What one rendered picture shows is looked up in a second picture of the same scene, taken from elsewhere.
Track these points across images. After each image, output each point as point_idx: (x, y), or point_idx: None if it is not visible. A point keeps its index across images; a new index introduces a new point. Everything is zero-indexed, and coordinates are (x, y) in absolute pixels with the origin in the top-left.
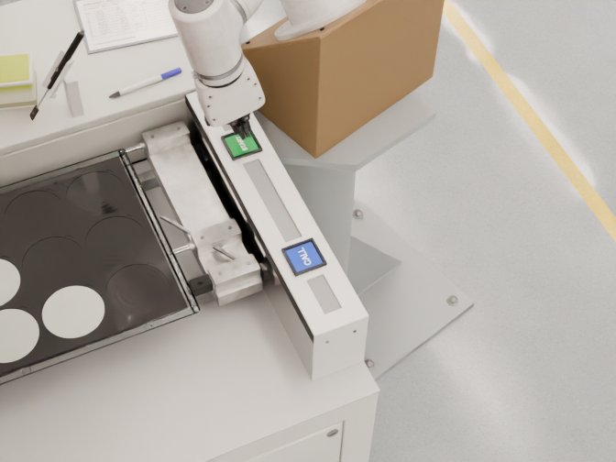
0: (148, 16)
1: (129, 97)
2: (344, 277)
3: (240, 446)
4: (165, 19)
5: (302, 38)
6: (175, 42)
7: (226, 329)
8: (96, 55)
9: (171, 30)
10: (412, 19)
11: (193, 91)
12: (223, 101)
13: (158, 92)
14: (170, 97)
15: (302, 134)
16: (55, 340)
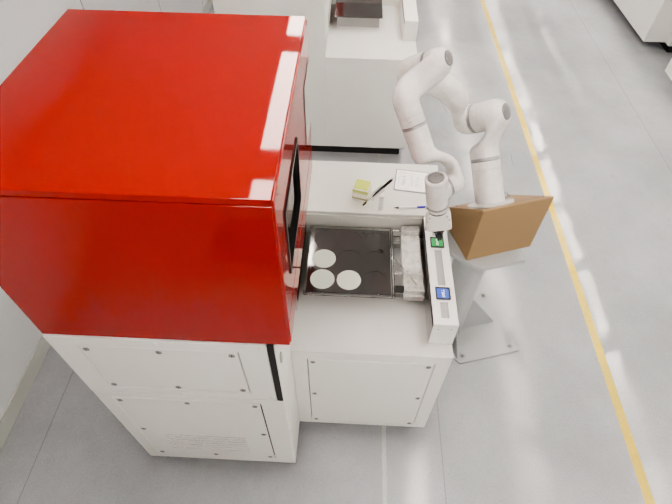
0: (422, 183)
1: (401, 210)
2: (455, 307)
3: (389, 355)
4: None
5: (476, 209)
6: None
7: (403, 310)
8: (396, 191)
9: None
10: (527, 218)
11: None
12: (434, 222)
13: (413, 212)
14: (417, 215)
15: (464, 248)
16: (338, 287)
